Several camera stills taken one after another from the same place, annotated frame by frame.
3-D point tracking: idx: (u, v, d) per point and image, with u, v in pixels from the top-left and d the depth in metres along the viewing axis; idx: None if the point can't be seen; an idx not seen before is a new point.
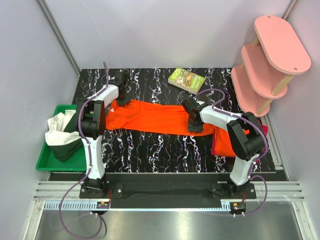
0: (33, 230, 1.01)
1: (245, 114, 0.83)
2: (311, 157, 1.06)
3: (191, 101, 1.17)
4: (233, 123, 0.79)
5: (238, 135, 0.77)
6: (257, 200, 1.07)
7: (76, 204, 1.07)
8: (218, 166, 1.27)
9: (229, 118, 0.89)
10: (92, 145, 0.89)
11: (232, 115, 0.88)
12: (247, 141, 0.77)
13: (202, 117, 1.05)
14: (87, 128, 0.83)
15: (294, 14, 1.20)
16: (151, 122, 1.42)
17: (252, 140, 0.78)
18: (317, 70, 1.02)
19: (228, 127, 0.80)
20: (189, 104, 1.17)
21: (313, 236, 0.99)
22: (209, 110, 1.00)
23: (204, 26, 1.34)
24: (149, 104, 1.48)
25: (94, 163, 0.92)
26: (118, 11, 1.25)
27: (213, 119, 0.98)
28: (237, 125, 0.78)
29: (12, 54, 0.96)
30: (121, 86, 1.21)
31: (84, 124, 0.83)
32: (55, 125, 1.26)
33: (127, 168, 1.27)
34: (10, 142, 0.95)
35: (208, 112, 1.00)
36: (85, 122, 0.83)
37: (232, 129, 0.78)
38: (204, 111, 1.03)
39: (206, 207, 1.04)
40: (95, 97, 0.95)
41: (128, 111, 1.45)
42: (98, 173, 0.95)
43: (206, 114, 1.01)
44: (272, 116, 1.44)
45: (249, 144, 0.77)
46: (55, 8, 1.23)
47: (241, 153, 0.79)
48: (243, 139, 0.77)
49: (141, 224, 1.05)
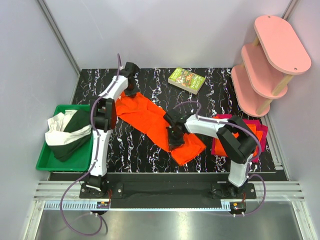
0: (33, 230, 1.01)
1: (232, 118, 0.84)
2: (311, 157, 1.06)
3: (173, 113, 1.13)
4: (222, 130, 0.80)
5: (230, 141, 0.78)
6: (257, 200, 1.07)
7: (76, 204, 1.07)
8: (218, 166, 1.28)
9: (216, 125, 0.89)
10: (101, 137, 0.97)
11: (219, 121, 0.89)
12: (240, 145, 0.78)
13: (188, 128, 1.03)
14: (99, 123, 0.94)
15: (294, 14, 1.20)
16: (147, 122, 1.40)
17: (244, 143, 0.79)
18: (317, 70, 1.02)
19: (219, 135, 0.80)
20: (171, 116, 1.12)
21: (313, 236, 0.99)
22: (194, 121, 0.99)
23: (204, 26, 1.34)
24: (154, 105, 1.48)
25: (100, 157, 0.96)
26: (118, 11, 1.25)
27: (200, 128, 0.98)
28: (227, 132, 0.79)
29: (12, 54, 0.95)
30: (130, 76, 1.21)
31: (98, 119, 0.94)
32: (55, 125, 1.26)
33: (127, 168, 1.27)
34: (10, 141, 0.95)
35: (193, 123, 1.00)
36: (98, 116, 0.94)
37: (223, 137, 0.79)
38: (188, 122, 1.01)
39: (206, 207, 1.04)
40: (107, 94, 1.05)
41: (133, 103, 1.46)
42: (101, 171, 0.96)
43: (192, 125, 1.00)
44: (272, 116, 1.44)
45: (243, 148, 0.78)
46: (55, 8, 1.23)
47: (236, 158, 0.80)
48: (235, 144, 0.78)
49: (141, 224, 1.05)
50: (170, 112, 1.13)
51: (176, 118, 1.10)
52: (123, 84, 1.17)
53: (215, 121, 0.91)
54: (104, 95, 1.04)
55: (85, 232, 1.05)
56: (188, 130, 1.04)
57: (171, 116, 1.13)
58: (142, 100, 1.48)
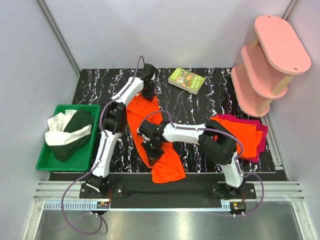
0: (33, 230, 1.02)
1: (208, 123, 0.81)
2: (311, 157, 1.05)
3: (147, 125, 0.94)
4: (203, 137, 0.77)
5: (212, 146, 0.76)
6: (257, 200, 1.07)
7: (76, 204, 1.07)
8: (218, 166, 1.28)
9: (196, 133, 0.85)
10: (108, 138, 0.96)
11: (197, 128, 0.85)
12: (221, 149, 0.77)
13: (167, 137, 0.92)
14: (108, 125, 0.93)
15: (294, 14, 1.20)
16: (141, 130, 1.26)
17: (225, 145, 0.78)
18: (317, 70, 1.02)
19: (200, 142, 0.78)
20: (147, 129, 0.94)
21: (313, 236, 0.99)
22: (171, 130, 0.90)
23: (204, 26, 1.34)
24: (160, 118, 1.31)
25: (104, 158, 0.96)
26: (118, 11, 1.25)
27: (179, 137, 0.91)
28: (207, 139, 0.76)
29: (12, 54, 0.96)
30: (148, 78, 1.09)
31: (108, 122, 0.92)
32: (55, 125, 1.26)
33: (127, 168, 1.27)
34: (10, 141, 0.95)
35: (171, 132, 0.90)
36: (108, 119, 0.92)
37: (205, 145, 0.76)
38: (166, 132, 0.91)
39: (206, 207, 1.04)
40: (119, 98, 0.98)
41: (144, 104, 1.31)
42: (104, 171, 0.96)
43: (171, 135, 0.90)
44: (272, 117, 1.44)
45: (224, 150, 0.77)
46: (55, 8, 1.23)
47: (219, 161, 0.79)
48: (217, 148, 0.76)
49: (141, 224, 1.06)
50: (145, 123, 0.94)
51: (153, 130, 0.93)
52: (139, 87, 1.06)
53: (193, 128, 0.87)
54: (116, 98, 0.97)
55: (86, 231, 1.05)
56: (166, 139, 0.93)
57: (146, 128, 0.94)
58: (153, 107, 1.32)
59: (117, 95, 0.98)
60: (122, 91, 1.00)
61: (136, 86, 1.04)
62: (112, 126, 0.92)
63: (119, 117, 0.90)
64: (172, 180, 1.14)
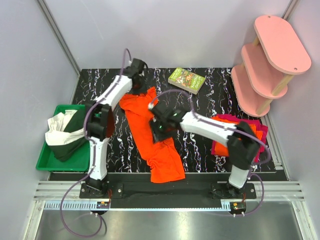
0: (33, 230, 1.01)
1: (239, 125, 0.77)
2: (311, 157, 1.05)
3: (162, 108, 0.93)
4: (233, 139, 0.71)
5: (240, 150, 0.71)
6: (257, 200, 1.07)
7: (76, 204, 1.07)
8: (218, 166, 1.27)
9: (222, 132, 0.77)
10: (97, 145, 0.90)
11: (226, 128, 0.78)
12: (249, 154, 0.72)
13: (184, 127, 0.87)
14: (93, 129, 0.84)
15: (294, 14, 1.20)
16: (142, 131, 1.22)
17: (253, 150, 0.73)
18: (317, 69, 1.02)
19: (229, 143, 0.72)
20: (161, 112, 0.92)
21: (313, 236, 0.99)
22: (193, 121, 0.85)
23: (204, 26, 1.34)
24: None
25: (97, 164, 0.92)
26: (118, 11, 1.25)
27: (198, 130, 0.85)
28: (237, 141, 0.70)
29: (12, 54, 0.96)
30: (136, 76, 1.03)
31: (93, 126, 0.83)
32: (55, 125, 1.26)
33: (127, 168, 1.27)
34: (10, 141, 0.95)
35: (192, 123, 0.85)
36: (92, 123, 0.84)
37: (232, 147, 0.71)
38: (185, 121, 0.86)
39: (206, 207, 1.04)
40: (104, 99, 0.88)
41: (144, 102, 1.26)
42: (101, 174, 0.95)
43: (190, 126, 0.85)
44: (272, 117, 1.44)
45: (250, 156, 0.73)
46: (55, 8, 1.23)
47: (241, 164, 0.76)
48: (244, 153, 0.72)
49: (141, 224, 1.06)
50: (160, 106, 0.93)
51: (167, 114, 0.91)
52: (126, 87, 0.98)
53: (221, 127, 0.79)
54: (101, 100, 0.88)
55: (83, 234, 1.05)
56: (183, 127, 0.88)
57: (160, 111, 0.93)
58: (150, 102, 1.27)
59: (101, 97, 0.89)
60: (107, 92, 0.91)
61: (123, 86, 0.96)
62: (97, 130, 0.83)
63: (105, 120, 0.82)
64: (172, 180, 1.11)
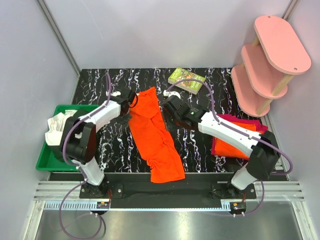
0: (33, 230, 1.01)
1: (264, 135, 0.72)
2: (312, 157, 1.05)
3: (177, 102, 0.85)
4: (257, 150, 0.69)
5: (264, 163, 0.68)
6: (257, 200, 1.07)
7: (75, 204, 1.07)
8: (218, 166, 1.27)
9: (248, 142, 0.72)
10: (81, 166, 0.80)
11: (252, 137, 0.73)
12: (271, 166, 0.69)
13: (200, 128, 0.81)
14: (72, 152, 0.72)
15: (294, 14, 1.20)
16: (142, 131, 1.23)
17: (275, 162, 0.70)
18: (317, 70, 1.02)
19: (253, 155, 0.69)
20: (175, 106, 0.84)
21: (313, 236, 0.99)
22: (213, 123, 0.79)
23: (204, 26, 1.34)
24: (161, 120, 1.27)
25: (89, 176, 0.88)
26: (118, 11, 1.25)
27: (217, 134, 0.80)
28: (262, 153, 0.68)
29: (12, 54, 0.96)
30: (125, 104, 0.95)
31: (71, 148, 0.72)
32: (55, 125, 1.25)
33: (127, 168, 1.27)
34: (10, 141, 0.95)
35: (211, 125, 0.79)
36: (71, 144, 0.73)
37: (257, 159, 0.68)
38: (204, 121, 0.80)
39: (206, 207, 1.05)
40: (88, 118, 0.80)
41: (148, 103, 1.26)
42: (96, 181, 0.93)
43: (209, 128, 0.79)
44: (272, 117, 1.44)
45: (270, 168, 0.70)
46: (55, 9, 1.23)
47: (259, 176, 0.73)
48: (267, 164, 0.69)
49: (141, 224, 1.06)
50: (175, 101, 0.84)
51: (182, 111, 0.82)
52: (114, 112, 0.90)
53: (245, 135, 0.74)
54: (85, 118, 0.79)
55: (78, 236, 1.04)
56: (200, 128, 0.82)
57: (174, 106, 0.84)
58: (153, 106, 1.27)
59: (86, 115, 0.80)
60: (93, 111, 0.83)
61: (111, 109, 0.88)
62: (76, 153, 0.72)
63: (86, 141, 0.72)
64: (172, 180, 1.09)
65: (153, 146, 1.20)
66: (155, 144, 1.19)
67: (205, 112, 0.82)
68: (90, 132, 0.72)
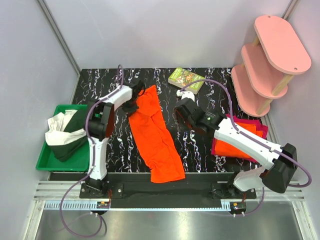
0: (33, 230, 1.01)
1: (285, 148, 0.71)
2: (312, 156, 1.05)
3: (192, 106, 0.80)
4: (278, 165, 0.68)
5: (285, 178, 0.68)
6: (257, 200, 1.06)
7: (76, 204, 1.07)
8: (218, 166, 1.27)
9: (269, 154, 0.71)
10: (97, 145, 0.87)
11: (273, 149, 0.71)
12: (289, 180, 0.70)
13: (217, 134, 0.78)
14: (94, 129, 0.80)
15: (294, 14, 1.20)
16: (141, 129, 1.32)
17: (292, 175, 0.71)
18: (317, 69, 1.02)
19: (273, 168, 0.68)
20: (190, 110, 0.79)
21: (313, 236, 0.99)
22: (231, 131, 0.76)
23: (204, 26, 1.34)
24: (161, 119, 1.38)
25: (97, 163, 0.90)
26: (118, 11, 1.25)
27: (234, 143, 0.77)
28: (284, 169, 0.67)
29: (12, 54, 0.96)
30: (136, 89, 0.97)
31: (93, 125, 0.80)
32: (55, 125, 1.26)
33: (127, 168, 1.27)
34: (10, 141, 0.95)
35: (229, 133, 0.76)
36: (93, 121, 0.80)
37: (279, 173, 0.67)
38: (222, 129, 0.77)
39: (206, 207, 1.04)
40: (107, 99, 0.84)
41: (149, 102, 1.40)
42: (101, 173, 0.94)
43: (226, 136, 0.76)
44: (272, 116, 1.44)
45: (288, 181, 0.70)
46: (55, 8, 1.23)
47: (276, 189, 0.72)
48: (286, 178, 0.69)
49: (141, 224, 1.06)
50: (190, 104, 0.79)
51: (196, 116, 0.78)
52: (127, 94, 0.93)
53: (266, 146, 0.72)
54: (104, 99, 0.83)
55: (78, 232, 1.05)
56: (215, 135, 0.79)
57: (188, 109, 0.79)
58: (154, 104, 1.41)
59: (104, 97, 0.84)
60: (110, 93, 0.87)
61: (125, 92, 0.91)
62: (97, 130, 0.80)
63: (106, 119, 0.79)
64: (172, 180, 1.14)
65: (152, 144, 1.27)
66: (154, 142, 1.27)
67: (220, 118, 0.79)
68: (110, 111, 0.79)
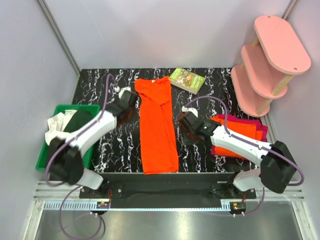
0: (33, 230, 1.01)
1: (275, 144, 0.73)
2: (312, 157, 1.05)
3: (192, 118, 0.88)
4: (267, 161, 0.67)
5: (275, 173, 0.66)
6: (257, 200, 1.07)
7: (75, 205, 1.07)
8: (218, 166, 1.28)
9: (258, 151, 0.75)
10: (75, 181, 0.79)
11: (261, 147, 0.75)
12: (284, 177, 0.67)
13: (213, 140, 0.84)
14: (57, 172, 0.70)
15: (294, 15, 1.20)
16: (146, 114, 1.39)
17: (289, 173, 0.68)
18: (317, 69, 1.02)
19: (262, 164, 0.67)
20: (191, 122, 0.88)
21: (313, 236, 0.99)
22: (224, 135, 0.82)
23: (204, 26, 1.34)
24: (170, 109, 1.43)
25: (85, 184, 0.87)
26: (118, 11, 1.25)
27: (230, 146, 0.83)
28: (274, 164, 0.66)
29: (11, 54, 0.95)
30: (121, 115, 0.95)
31: (57, 169, 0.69)
32: (55, 125, 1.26)
33: (127, 168, 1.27)
34: (10, 141, 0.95)
35: (222, 137, 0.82)
36: (56, 164, 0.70)
37: (268, 169, 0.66)
38: (216, 135, 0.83)
39: (206, 207, 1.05)
40: (74, 139, 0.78)
41: (162, 91, 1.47)
42: (98, 177, 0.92)
43: (220, 140, 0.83)
44: (272, 116, 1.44)
45: (284, 179, 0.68)
46: (55, 9, 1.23)
47: (273, 187, 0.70)
48: (278, 176, 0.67)
49: (141, 224, 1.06)
50: (189, 117, 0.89)
51: (196, 126, 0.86)
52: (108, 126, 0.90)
53: (255, 145, 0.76)
54: (71, 139, 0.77)
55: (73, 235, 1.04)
56: (212, 142, 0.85)
57: (189, 121, 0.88)
58: (165, 94, 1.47)
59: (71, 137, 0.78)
60: (80, 131, 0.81)
61: (102, 125, 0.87)
62: (61, 175, 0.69)
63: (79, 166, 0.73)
64: (169, 171, 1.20)
65: (154, 131, 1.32)
66: (156, 129, 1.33)
67: (217, 126, 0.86)
68: (75, 157, 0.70)
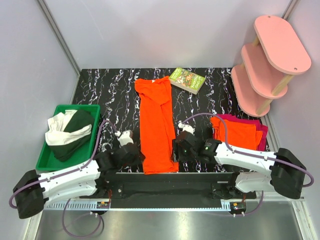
0: (33, 230, 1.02)
1: (279, 153, 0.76)
2: (312, 157, 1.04)
3: (192, 139, 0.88)
4: (276, 171, 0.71)
5: (288, 181, 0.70)
6: (257, 200, 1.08)
7: (76, 204, 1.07)
8: (218, 166, 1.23)
9: (264, 163, 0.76)
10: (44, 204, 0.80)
11: (267, 157, 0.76)
12: (297, 183, 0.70)
13: (218, 160, 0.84)
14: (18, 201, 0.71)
15: (294, 14, 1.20)
16: (146, 113, 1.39)
17: (300, 177, 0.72)
18: (317, 70, 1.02)
19: (273, 175, 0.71)
20: (191, 143, 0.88)
21: (313, 236, 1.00)
22: (228, 153, 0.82)
23: (204, 27, 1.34)
24: (170, 109, 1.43)
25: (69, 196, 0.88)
26: (118, 11, 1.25)
27: (234, 163, 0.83)
28: (282, 173, 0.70)
29: (11, 54, 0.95)
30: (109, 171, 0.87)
31: (19, 195, 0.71)
32: (55, 125, 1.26)
33: (127, 168, 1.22)
34: (10, 141, 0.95)
35: (226, 155, 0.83)
36: (21, 193, 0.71)
37: (279, 179, 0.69)
38: (219, 153, 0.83)
39: (206, 207, 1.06)
40: (47, 180, 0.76)
41: (161, 91, 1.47)
42: (88, 186, 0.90)
43: (225, 158, 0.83)
44: (272, 116, 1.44)
45: (296, 185, 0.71)
46: (55, 9, 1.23)
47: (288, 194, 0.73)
48: (291, 183, 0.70)
49: (141, 224, 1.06)
50: (190, 138, 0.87)
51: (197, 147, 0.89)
52: (90, 177, 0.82)
53: (260, 157, 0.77)
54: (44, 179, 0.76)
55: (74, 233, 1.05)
56: (217, 161, 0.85)
57: (190, 141, 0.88)
58: (165, 93, 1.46)
59: (45, 177, 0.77)
60: (61, 173, 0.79)
61: (83, 175, 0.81)
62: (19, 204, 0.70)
63: (39, 206, 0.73)
64: (169, 171, 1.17)
65: (153, 130, 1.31)
66: (155, 128, 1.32)
67: (218, 144, 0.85)
68: (37, 197, 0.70)
